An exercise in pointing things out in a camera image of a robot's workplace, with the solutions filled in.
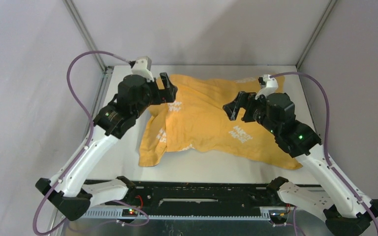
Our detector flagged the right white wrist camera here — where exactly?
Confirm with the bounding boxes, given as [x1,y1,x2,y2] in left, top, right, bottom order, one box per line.
[255,74,279,100]

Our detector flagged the aluminium frame rail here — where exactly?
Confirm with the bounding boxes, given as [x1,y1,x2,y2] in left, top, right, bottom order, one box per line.
[52,206,300,236]

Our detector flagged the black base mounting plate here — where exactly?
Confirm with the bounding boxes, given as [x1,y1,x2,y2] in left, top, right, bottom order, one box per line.
[89,180,317,216]

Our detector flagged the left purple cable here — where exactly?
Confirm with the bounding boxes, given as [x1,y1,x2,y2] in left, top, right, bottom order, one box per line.
[32,51,151,236]

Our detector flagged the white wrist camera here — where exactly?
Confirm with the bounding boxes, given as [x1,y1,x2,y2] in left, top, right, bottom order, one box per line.
[129,56,155,83]
[255,74,279,100]

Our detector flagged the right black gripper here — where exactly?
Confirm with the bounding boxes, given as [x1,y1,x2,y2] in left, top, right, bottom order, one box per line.
[222,91,280,136]

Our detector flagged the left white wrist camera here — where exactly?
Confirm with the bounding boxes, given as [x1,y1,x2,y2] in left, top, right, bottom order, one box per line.
[129,56,155,83]

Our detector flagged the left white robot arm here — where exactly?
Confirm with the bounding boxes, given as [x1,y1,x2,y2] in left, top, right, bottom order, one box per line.
[35,72,178,221]

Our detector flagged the yellow and blue pillowcase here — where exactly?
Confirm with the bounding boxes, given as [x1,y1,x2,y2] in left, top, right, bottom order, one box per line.
[139,74,302,170]

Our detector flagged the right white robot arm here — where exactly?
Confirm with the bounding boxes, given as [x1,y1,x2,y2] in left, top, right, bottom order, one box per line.
[223,91,378,236]

